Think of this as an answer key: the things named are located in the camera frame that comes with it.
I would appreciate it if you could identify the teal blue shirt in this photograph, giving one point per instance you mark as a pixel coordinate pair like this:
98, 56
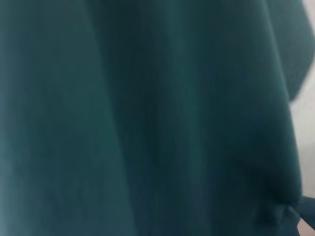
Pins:
123, 123

